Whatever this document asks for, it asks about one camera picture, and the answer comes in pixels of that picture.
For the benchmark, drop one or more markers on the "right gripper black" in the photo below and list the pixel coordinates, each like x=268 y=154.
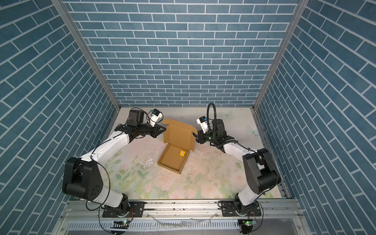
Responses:
x=200 y=137

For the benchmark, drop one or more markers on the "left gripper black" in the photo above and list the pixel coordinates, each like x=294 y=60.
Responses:
x=156 y=130

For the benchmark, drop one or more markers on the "brown cardboard paper box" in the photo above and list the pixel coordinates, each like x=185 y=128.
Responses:
x=177 y=137

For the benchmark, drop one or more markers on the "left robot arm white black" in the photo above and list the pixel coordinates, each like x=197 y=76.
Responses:
x=82 y=177

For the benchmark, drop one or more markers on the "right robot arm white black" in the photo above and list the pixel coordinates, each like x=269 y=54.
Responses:
x=260 y=169

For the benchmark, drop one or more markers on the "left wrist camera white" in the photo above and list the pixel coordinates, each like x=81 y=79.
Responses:
x=156 y=116

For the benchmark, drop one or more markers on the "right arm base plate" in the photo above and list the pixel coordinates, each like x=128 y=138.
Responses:
x=232 y=208

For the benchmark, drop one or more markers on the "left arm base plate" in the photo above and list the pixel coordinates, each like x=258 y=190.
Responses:
x=125 y=209

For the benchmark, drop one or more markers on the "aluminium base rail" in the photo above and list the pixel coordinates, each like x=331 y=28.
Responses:
x=187 y=217

